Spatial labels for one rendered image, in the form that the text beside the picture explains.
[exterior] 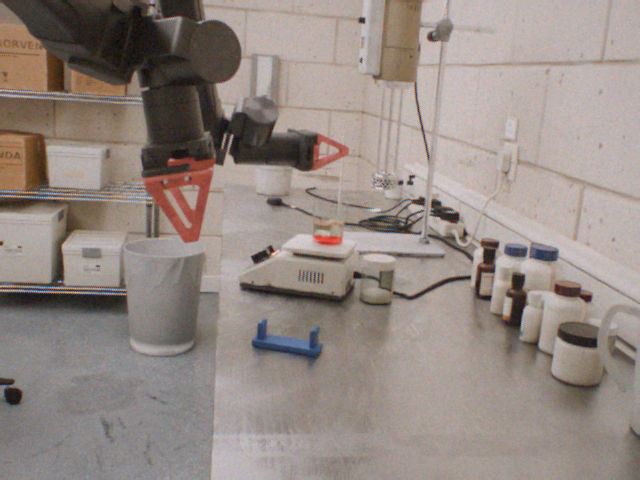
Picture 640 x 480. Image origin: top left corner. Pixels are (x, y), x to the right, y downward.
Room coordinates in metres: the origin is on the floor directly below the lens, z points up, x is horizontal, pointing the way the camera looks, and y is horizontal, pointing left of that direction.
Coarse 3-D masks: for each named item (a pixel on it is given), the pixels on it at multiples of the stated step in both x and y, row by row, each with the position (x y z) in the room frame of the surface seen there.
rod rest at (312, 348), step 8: (264, 320) 1.02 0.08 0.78; (264, 328) 1.02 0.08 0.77; (256, 336) 1.01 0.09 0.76; (264, 336) 1.02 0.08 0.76; (272, 336) 1.02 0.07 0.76; (280, 336) 1.02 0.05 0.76; (312, 336) 0.98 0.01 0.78; (256, 344) 1.00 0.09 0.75; (264, 344) 1.00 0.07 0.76; (272, 344) 0.99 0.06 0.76; (280, 344) 0.99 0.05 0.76; (288, 344) 0.99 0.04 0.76; (296, 344) 0.99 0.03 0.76; (304, 344) 1.00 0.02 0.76; (312, 344) 0.98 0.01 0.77; (320, 344) 1.00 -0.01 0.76; (296, 352) 0.98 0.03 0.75; (304, 352) 0.98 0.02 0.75; (312, 352) 0.98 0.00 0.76
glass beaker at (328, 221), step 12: (324, 204) 1.28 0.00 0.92; (336, 204) 1.34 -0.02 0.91; (348, 204) 1.30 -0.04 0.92; (312, 216) 1.31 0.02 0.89; (324, 216) 1.28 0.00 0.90; (336, 216) 1.29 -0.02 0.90; (312, 228) 1.30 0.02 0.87; (324, 228) 1.28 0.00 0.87; (336, 228) 1.29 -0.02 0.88; (312, 240) 1.30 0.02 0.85; (324, 240) 1.28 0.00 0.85; (336, 240) 1.29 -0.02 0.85
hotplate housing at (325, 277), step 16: (288, 256) 1.27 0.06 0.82; (304, 256) 1.28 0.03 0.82; (320, 256) 1.28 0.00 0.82; (352, 256) 1.32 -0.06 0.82; (240, 272) 1.29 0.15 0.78; (256, 272) 1.28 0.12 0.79; (272, 272) 1.27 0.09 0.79; (288, 272) 1.26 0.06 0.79; (304, 272) 1.26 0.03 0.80; (320, 272) 1.25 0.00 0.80; (336, 272) 1.25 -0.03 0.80; (352, 272) 1.31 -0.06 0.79; (256, 288) 1.28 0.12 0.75; (272, 288) 1.27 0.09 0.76; (288, 288) 1.27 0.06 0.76; (304, 288) 1.26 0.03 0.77; (320, 288) 1.25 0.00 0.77; (336, 288) 1.25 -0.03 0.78
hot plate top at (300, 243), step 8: (296, 240) 1.33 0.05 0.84; (304, 240) 1.33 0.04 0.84; (344, 240) 1.36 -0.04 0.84; (352, 240) 1.36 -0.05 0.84; (288, 248) 1.27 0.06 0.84; (296, 248) 1.27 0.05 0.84; (304, 248) 1.27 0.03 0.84; (312, 248) 1.27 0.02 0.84; (320, 248) 1.28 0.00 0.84; (328, 248) 1.28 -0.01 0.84; (336, 248) 1.29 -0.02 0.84; (344, 248) 1.29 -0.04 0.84; (352, 248) 1.31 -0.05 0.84; (328, 256) 1.25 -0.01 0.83; (336, 256) 1.25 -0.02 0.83; (344, 256) 1.25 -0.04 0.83
